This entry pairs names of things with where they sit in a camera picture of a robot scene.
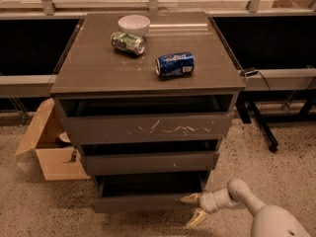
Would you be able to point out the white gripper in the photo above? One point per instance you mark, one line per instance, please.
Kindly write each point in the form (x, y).
(206, 202)

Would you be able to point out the grey bottom drawer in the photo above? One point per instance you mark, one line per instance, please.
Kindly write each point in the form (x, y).
(145, 192)

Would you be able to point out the grey drawer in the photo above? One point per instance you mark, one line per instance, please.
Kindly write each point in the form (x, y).
(147, 128)
(149, 157)
(145, 192)

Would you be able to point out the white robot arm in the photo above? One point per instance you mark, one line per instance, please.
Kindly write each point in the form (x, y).
(268, 220)

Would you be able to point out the grey top drawer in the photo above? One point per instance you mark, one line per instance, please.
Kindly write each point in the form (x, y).
(147, 128)

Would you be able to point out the grey middle drawer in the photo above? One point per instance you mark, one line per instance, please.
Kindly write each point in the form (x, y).
(149, 157)

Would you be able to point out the grey drawer cabinet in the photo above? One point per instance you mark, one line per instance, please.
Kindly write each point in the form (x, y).
(98, 80)

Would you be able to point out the black metal stand leg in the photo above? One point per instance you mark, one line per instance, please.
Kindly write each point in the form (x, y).
(243, 108)

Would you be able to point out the blue Pepsi can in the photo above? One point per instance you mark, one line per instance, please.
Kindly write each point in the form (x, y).
(175, 64)

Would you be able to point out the open cardboard box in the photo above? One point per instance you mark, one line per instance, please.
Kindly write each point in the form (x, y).
(58, 161)

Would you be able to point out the white plate in box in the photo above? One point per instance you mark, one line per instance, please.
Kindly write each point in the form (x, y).
(63, 137)

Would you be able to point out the green crushed soda can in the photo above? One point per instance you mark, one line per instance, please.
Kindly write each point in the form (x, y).
(128, 43)

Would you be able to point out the white bowl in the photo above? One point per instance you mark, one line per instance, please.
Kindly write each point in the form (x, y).
(134, 24)

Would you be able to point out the black power adapter with cable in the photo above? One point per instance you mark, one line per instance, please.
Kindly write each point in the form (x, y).
(248, 72)

